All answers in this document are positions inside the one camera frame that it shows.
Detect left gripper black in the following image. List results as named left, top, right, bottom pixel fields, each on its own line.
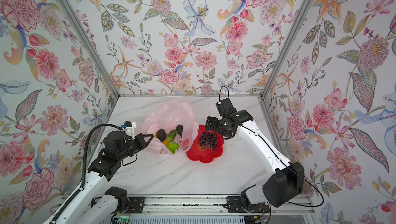
left=117, top=133, right=155, bottom=161

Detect dark purple grapes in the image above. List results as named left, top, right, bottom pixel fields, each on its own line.
left=198, top=132, right=218, bottom=150

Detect green yellow mango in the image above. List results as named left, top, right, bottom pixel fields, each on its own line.
left=163, top=130, right=177, bottom=146

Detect green lime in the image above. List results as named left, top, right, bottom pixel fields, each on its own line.
left=166, top=142, right=179, bottom=154

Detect pink plastic bag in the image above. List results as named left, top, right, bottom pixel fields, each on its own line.
left=137, top=101, right=199, bottom=154

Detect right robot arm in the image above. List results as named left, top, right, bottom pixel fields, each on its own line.
left=205, top=98, right=305, bottom=210

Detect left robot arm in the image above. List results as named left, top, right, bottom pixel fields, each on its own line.
left=45, top=130, right=154, bottom=224

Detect red flower-shaped plate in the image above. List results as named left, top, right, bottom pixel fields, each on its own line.
left=186, top=125, right=224, bottom=164

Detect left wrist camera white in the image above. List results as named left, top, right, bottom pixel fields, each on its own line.
left=121, top=121, right=136, bottom=138

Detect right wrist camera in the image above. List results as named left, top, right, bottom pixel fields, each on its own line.
left=216, top=98, right=237, bottom=118

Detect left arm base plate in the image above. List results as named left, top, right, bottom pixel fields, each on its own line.
left=100, top=196, right=145, bottom=214

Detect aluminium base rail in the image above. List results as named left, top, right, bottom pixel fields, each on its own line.
left=51, top=194, right=316, bottom=217

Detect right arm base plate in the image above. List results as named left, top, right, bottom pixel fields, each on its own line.
left=225, top=196, right=270, bottom=214

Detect black corrugated cable conduit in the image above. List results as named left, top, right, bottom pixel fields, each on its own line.
left=49, top=123, right=124, bottom=224

